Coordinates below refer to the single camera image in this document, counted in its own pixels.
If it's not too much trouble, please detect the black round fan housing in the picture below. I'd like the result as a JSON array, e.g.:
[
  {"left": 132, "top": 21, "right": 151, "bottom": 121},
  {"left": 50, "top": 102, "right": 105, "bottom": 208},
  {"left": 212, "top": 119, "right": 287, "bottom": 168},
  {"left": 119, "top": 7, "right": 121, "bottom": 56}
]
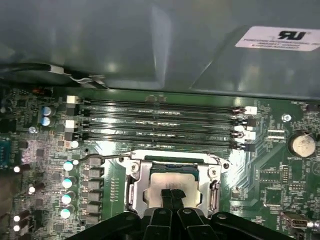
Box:
[{"left": 0, "top": 62, "right": 70, "bottom": 86}]

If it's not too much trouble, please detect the round coin battery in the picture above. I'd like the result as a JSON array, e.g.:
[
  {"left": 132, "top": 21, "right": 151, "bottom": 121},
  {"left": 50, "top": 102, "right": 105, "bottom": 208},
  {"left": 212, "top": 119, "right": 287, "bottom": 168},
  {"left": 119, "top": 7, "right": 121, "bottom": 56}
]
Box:
[{"left": 287, "top": 131, "right": 317, "bottom": 158}]

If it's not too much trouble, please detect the grey fan wire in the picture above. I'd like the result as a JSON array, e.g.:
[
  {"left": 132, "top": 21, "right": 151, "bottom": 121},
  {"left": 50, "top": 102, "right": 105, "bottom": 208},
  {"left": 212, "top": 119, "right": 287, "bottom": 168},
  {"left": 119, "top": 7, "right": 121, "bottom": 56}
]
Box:
[{"left": 49, "top": 64, "right": 108, "bottom": 90}]

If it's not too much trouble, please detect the white printed case label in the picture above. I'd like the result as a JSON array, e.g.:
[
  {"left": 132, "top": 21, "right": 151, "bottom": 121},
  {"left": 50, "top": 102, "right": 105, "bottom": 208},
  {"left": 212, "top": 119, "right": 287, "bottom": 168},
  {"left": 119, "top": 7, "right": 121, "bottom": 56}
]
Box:
[{"left": 234, "top": 24, "right": 320, "bottom": 52}]

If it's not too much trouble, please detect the internal USB port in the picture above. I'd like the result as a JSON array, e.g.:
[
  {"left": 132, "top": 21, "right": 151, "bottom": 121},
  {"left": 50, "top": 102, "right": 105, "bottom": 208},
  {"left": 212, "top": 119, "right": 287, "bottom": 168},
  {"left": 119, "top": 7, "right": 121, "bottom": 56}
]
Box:
[{"left": 281, "top": 212, "right": 310, "bottom": 232}]

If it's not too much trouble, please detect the green motherboard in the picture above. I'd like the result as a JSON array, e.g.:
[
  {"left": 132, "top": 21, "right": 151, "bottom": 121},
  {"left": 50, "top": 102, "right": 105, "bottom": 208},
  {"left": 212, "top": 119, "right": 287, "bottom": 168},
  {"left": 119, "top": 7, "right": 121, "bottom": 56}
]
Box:
[{"left": 0, "top": 86, "right": 320, "bottom": 240}]

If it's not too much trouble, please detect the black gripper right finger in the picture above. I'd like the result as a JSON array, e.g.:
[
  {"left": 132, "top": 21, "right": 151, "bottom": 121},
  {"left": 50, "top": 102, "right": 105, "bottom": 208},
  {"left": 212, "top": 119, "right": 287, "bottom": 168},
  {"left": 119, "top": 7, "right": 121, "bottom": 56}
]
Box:
[{"left": 171, "top": 189, "right": 297, "bottom": 240}]

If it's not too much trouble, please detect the CPU socket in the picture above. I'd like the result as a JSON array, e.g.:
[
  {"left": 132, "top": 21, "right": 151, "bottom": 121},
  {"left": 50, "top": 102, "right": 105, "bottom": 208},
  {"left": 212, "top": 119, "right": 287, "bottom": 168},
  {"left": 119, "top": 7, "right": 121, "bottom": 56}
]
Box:
[{"left": 124, "top": 148, "right": 232, "bottom": 216}]

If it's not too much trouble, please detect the grey square inductor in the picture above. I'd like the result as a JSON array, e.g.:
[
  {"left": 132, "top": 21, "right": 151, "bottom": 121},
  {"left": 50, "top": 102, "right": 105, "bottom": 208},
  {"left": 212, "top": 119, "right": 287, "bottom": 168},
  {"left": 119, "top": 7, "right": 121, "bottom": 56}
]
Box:
[
  {"left": 81, "top": 203, "right": 102, "bottom": 215},
  {"left": 83, "top": 167, "right": 105, "bottom": 179},
  {"left": 88, "top": 156, "right": 105, "bottom": 167},
  {"left": 79, "top": 214, "right": 101, "bottom": 226},
  {"left": 83, "top": 179, "right": 104, "bottom": 191},
  {"left": 82, "top": 191, "right": 103, "bottom": 203}
]

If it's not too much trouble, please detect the black PC case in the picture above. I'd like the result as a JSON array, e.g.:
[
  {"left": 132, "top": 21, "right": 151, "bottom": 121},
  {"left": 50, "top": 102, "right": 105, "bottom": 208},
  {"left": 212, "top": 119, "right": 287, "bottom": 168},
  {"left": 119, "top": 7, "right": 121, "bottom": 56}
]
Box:
[{"left": 0, "top": 0, "right": 320, "bottom": 101}]

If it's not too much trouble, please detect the blue board connector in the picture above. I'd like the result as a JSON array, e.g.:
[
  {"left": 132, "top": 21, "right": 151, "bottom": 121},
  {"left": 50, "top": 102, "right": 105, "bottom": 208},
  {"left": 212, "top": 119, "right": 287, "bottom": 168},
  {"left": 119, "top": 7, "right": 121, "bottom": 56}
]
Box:
[{"left": 0, "top": 139, "right": 12, "bottom": 169}]

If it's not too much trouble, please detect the wire locking lever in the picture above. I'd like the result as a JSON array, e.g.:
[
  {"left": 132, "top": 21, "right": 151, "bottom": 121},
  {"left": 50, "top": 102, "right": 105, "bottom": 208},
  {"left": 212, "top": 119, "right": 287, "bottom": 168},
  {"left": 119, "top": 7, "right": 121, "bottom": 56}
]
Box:
[
  {"left": 80, "top": 152, "right": 133, "bottom": 163},
  {"left": 209, "top": 179, "right": 221, "bottom": 211}
]

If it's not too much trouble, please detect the silver CPU plate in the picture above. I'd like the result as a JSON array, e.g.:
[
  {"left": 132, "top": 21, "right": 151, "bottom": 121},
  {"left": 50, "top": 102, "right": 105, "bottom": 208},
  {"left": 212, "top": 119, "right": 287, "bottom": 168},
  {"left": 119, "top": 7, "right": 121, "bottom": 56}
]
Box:
[{"left": 149, "top": 162, "right": 204, "bottom": 209}]

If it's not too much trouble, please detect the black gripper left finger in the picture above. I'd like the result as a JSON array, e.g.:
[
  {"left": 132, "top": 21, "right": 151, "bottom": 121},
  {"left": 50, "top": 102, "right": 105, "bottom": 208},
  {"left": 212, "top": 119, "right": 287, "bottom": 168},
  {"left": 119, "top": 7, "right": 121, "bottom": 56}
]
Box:
[{"left": 64, "top": 188, "right": 174, "bottom": 240}]

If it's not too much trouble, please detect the metal socket cover frame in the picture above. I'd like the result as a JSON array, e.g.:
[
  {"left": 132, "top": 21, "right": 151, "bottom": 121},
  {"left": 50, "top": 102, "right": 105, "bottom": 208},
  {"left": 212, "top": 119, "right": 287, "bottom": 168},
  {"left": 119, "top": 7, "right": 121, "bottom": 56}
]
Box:
[{"left": 131, "top": 149, "right": 222, "bottom": 212}]

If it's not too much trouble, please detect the blue-top round capacitor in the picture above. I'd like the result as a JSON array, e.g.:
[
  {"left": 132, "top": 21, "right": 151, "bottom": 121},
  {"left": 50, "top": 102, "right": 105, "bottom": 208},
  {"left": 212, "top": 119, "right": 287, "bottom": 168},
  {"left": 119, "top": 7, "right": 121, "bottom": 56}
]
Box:
[
  {"left": 41, "top": 106, "right": 57, "bottom": 117},
  {"left": 39, "top": 116, "right": 57, "bottom": 127},
  {"left": 61, "top": 191, "right": 76, "bottom": 206},
  {"left": 59, "top": 204, "right": 76, "bottom": 219},
  {"left": 61, "top": 176, "right": 77, "bottom": 190},
  {"left": 62, "top": 159, "right": 76, "bottom": 172}
]

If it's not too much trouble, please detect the black RAM slot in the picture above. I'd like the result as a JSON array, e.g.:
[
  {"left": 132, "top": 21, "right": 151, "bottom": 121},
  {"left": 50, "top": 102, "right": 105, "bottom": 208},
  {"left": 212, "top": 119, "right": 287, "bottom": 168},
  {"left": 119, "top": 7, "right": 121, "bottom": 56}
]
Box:
[
  {"left": 65, "top": 119, "right": 257, "bottom": 141},
  {"left": 66, "top": 95, "right": 258, "bottom": 116},
  {"left": 64, "top": 131, "right": 256, "bottom": 153},
  {"left": 65, "top": 104, "right": 258, "bottom": 128}
]

